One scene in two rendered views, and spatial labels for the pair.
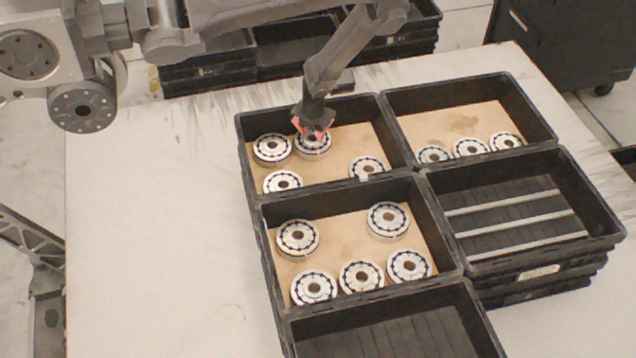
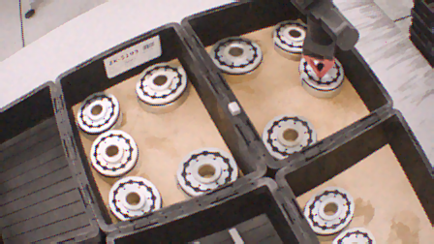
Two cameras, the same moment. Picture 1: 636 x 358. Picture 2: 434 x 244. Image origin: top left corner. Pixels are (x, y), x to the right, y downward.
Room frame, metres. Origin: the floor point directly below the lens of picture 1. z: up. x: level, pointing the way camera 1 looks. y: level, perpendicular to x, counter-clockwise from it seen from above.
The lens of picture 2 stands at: (0.85, -0.71, 1.71)
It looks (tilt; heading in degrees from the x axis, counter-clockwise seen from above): 53 degrees down; 88
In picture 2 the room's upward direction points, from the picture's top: 7 degrees counter-clockwise
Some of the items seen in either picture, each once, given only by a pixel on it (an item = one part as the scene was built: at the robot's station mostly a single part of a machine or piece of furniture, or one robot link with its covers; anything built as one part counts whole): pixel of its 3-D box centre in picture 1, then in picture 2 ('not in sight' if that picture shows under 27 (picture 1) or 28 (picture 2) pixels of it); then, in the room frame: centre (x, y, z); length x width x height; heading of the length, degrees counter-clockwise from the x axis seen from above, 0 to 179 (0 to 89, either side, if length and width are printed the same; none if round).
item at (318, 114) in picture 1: (312, 106); (321, 29); (1.10, 0.02, 0.98); 0.10 x 0.07 x 0.07; 61
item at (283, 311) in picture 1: (354, 238); (138, 120); (0.74, -0.08, 0.92); 0.40 x 0.30 x 0.02; 106
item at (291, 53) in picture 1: (297, 69); not in sight; (2.08, 0.10, 0.31); 0.40 x 0.30 x 0.34; 107
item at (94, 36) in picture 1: (101, 28); not in sight; (0.74, 0.34, 1.45); 0.09 x 0.08 x 0.12; 17
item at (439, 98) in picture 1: (461, 132); (381, 230); (1.14, -0.39, 0.87); 0.40 x 0.30 x 0.11; 106
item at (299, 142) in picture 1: (312, 139); (322, 70); (1.10, 0.02, 0.86); 0.10 x 0.10 x 0.01
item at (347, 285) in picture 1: (362, 277); (112, 153); (0.67, -0.10, 0.86); 0.10 x 0.10 x 0.01
